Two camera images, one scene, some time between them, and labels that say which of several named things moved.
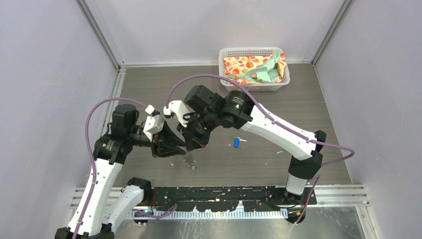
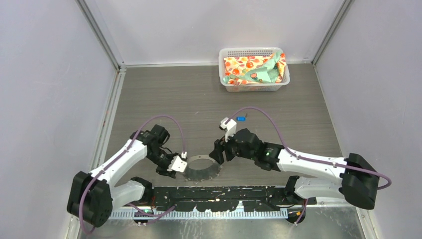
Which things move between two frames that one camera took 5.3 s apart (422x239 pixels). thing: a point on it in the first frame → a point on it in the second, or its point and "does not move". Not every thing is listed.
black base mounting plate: (225, 199) does not move
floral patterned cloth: (264, 68) does not move
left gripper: (167, 136) → (163, 171)
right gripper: (191, 144) → (219, 146)
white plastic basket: (234, 52) does not move
